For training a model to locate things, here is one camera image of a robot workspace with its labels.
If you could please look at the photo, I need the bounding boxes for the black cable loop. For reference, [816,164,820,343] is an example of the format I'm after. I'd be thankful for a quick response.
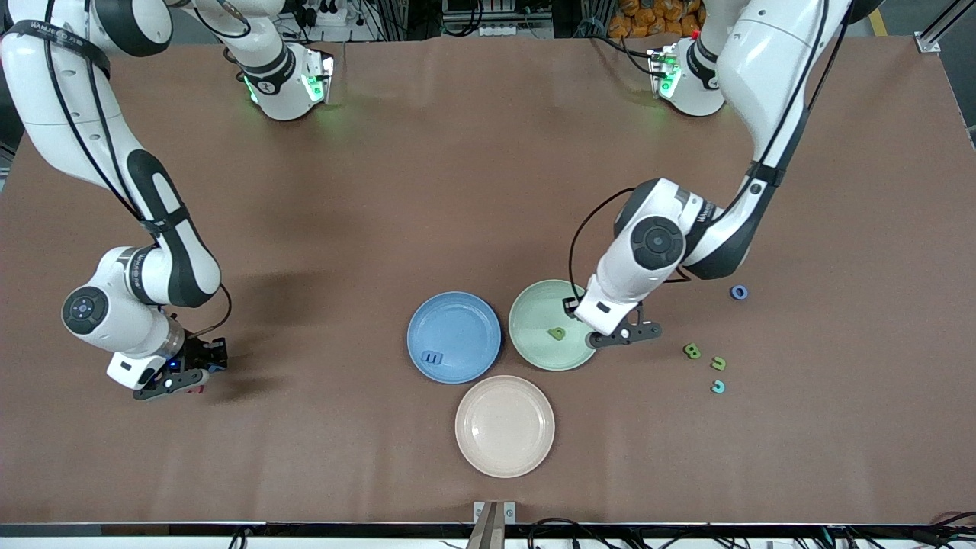
[907,509,976,546]
[526,517,611,549]

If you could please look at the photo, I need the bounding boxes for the green round plate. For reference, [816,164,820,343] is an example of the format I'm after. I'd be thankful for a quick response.
[509,279,599,372]

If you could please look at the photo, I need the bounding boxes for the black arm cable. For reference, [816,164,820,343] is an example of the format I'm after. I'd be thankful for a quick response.
[568,0,832,300]
[42,0,233,342]

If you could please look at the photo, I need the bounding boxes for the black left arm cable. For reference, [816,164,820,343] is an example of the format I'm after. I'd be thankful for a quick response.
[568,0,832,300]

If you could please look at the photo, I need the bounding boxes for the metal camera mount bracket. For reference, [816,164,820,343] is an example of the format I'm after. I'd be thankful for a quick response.
[473,499,517,549]

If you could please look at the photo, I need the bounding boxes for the beige round plate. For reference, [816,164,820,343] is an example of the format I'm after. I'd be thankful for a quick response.
[454,374,556,479]

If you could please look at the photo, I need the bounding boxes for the white power strip with plugs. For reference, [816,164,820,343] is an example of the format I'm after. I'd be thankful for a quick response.
[294,0,345,28]

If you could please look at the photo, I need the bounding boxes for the orange fruit bag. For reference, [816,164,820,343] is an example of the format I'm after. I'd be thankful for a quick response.
[608,0,702,39]

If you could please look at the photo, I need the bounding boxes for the aluminium frame profile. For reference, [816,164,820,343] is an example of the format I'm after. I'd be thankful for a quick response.
[917,0,976,54]

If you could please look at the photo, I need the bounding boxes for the brown table cover sheet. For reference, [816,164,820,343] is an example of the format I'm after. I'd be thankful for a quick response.
[0,34,976,527]

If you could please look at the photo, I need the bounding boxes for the blue round plate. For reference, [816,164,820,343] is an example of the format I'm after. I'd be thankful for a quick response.
[406,291,502,384]

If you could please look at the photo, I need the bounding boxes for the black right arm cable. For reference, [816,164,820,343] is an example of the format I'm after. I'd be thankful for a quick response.
[42,0,233,342]

